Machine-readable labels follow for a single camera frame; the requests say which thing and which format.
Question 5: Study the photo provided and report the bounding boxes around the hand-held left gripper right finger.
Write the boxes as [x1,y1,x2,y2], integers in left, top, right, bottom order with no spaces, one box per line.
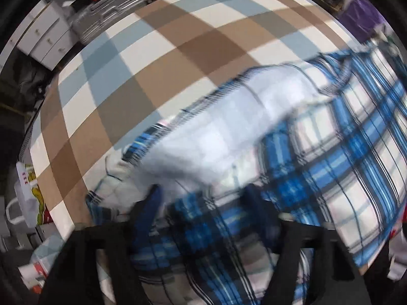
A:
[243,184,372,305]

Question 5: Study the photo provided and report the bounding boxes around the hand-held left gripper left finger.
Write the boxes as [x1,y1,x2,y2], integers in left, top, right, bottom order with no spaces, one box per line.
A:
[38,184,164,305]

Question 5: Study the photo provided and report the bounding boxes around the blue plaid shirt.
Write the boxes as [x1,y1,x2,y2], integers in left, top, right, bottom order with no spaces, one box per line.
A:
[85,49,407,305]

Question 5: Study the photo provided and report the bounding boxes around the pale checkered cloth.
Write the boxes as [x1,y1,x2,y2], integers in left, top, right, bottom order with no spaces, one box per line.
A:
[32,235,69,267]

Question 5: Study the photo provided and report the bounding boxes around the white drawer desk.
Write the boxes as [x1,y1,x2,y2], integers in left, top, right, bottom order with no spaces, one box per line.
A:
[9,2,77,70]

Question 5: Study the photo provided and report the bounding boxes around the silver suitcase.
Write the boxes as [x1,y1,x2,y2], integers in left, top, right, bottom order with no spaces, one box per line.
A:
[71,0,153,43]

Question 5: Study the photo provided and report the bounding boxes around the purple bag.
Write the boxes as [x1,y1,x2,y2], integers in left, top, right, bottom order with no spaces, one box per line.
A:
[337,0,384,43]

